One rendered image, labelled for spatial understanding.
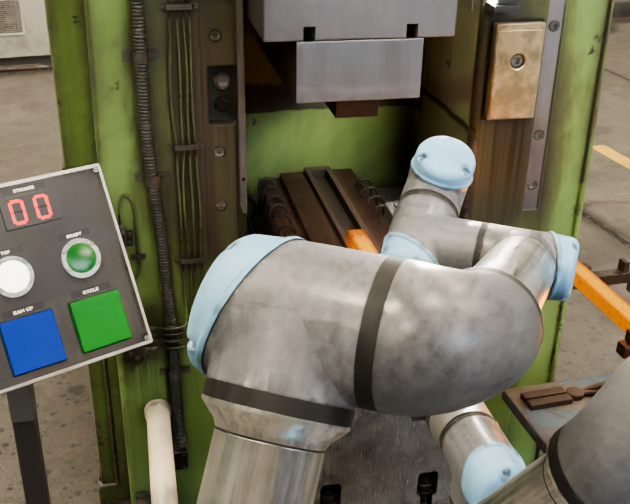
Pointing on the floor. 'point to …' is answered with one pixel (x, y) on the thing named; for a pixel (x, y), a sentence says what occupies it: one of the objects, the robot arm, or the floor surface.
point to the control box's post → (28, 444)
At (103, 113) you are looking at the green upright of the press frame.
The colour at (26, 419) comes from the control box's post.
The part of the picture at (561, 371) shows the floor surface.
